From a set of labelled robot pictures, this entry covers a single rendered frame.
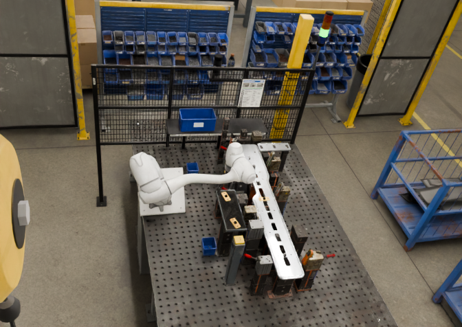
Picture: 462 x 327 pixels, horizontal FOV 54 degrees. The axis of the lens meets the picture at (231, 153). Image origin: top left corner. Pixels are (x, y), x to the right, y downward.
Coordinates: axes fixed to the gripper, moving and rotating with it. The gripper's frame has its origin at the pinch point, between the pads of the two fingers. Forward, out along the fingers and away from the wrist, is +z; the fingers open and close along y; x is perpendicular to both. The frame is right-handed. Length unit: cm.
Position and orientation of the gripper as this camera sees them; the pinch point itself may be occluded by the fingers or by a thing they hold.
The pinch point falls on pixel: (227, 190)
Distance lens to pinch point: 313.1
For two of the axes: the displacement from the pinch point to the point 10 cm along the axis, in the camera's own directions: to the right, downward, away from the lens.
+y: 8.9, -1.8, 4.1
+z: -1.4, 7.6, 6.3
